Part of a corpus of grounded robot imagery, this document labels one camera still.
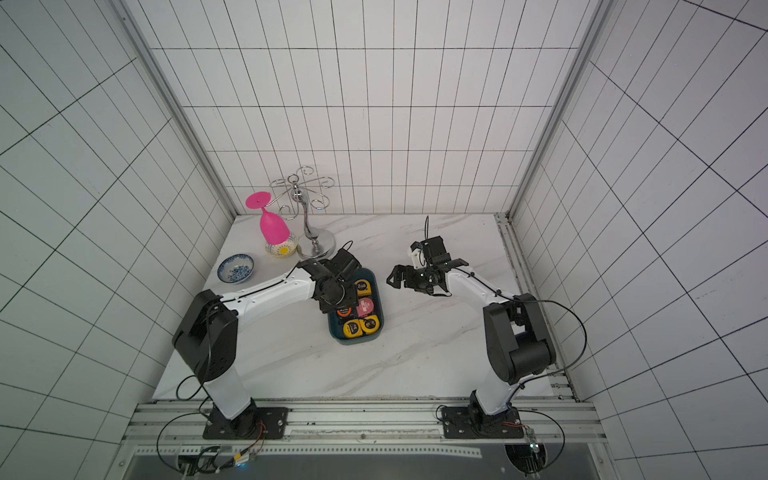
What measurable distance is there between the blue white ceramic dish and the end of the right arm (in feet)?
1.70

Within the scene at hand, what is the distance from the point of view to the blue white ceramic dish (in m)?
1.01

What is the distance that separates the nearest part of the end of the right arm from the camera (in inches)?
27.0

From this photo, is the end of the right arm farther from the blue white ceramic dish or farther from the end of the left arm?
the blue white ceramic dish
